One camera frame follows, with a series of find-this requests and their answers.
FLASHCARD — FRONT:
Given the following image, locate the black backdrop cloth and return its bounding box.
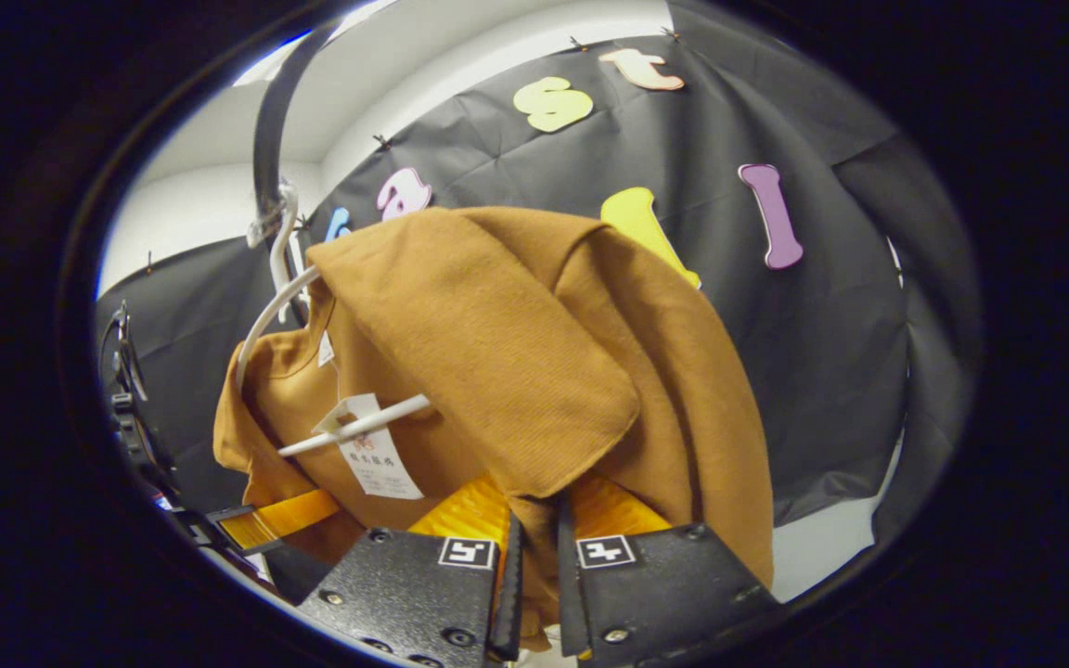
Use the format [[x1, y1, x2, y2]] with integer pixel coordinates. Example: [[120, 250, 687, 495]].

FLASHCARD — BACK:
[[94, 0, 981, 595]]

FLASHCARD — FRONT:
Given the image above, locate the white plastic clothes hanger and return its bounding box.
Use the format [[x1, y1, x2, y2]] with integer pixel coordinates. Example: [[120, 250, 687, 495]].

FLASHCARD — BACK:
[[236, 186, 433, 457]]

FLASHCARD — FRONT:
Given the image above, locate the white garment price tag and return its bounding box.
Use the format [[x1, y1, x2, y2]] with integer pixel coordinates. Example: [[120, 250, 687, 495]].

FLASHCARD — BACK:
[[312, 394, 426, 500]]

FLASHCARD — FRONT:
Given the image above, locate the brown jacket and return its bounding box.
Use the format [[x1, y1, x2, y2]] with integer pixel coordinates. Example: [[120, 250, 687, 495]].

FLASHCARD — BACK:
[[213, 206, 775, 650]]

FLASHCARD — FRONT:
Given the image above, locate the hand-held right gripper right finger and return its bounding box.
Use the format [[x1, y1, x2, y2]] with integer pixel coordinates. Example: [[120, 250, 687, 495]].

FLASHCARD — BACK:
[[558, 473, 781, 664]]

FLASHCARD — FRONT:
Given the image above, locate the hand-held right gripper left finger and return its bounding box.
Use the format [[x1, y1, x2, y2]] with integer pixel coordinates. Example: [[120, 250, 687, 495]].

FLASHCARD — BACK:
[[298, 478, 523, 668]]

